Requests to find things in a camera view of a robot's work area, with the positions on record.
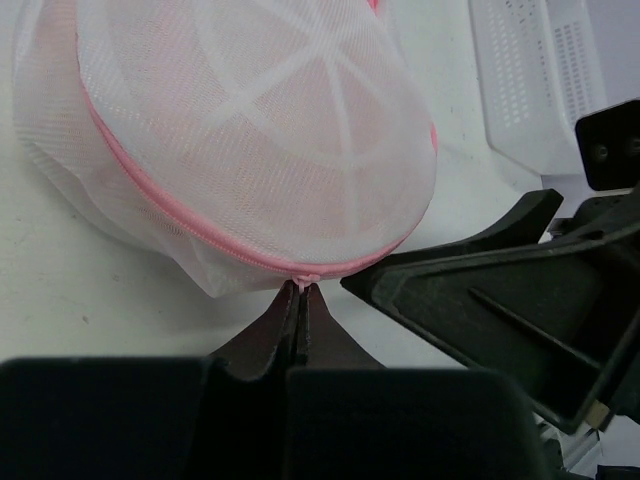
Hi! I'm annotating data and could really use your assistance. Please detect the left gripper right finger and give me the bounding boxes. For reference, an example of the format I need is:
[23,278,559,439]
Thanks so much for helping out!
[285,283,546,480]

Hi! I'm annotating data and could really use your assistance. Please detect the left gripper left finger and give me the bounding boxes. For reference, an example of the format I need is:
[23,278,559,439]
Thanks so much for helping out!
[1,282,299,479]

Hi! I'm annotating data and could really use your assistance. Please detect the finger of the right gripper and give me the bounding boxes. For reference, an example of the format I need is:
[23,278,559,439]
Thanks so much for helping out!
[342,241,639,433]
[394,189,564,260]

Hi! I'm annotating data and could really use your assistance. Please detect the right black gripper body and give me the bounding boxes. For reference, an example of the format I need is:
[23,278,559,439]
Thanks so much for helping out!
[569,185,639,250]

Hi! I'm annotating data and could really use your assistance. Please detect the white mesh laundry bag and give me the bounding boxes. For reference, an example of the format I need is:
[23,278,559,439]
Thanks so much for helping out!
[12,1,437,297]

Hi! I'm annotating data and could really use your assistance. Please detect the pink bra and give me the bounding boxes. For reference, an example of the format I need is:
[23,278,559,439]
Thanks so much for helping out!
[78,27,436,263]

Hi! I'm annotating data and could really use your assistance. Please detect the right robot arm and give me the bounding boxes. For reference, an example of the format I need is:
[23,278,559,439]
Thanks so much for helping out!
[342,100,639,433]

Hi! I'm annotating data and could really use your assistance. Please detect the white plastic basket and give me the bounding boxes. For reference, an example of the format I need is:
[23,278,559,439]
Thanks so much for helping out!
[469,0,607,176]

